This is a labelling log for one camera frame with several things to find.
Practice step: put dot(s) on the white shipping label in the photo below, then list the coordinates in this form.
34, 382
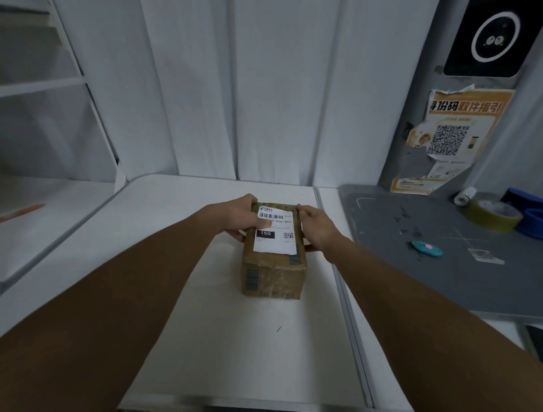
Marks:
275, 246

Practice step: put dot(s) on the white curtain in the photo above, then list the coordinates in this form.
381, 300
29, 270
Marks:
275, 85

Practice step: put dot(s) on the grey scanner post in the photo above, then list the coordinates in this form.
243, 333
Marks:
407, 161

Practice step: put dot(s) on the white shelf rack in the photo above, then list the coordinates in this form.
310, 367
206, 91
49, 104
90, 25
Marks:
42, 87

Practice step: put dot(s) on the dark blue tape roll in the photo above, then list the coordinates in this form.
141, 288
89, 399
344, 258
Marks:
524, 196

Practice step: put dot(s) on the person's right forearm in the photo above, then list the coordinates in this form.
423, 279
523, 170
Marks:
445, 331

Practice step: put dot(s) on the orange paper poster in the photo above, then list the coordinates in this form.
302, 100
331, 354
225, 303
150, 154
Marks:
483, 136

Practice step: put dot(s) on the small white label roll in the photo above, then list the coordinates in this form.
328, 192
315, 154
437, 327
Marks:
464, 196

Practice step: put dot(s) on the person's left hand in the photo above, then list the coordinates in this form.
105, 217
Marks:
231, 218

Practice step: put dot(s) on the brown cardboard box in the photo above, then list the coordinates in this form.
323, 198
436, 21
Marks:
271, 276

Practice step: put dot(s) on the person's left forearm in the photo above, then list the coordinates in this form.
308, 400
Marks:
93, 322

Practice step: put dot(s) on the person's right hand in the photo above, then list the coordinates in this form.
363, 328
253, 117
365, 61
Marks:
322, 231

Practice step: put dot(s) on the olive packing tape roll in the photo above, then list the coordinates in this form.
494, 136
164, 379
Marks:
492, 223

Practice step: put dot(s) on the red marker pen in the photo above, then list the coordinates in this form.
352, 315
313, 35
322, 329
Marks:
21, 213

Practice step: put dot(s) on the teal small cutter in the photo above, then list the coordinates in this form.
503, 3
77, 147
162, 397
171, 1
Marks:
426, 249

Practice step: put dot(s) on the bright blue tape roll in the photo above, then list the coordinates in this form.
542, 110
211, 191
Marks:
532, 229

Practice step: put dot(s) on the barcode sticker scrap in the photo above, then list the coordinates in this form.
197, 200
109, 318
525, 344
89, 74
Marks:
485, 256

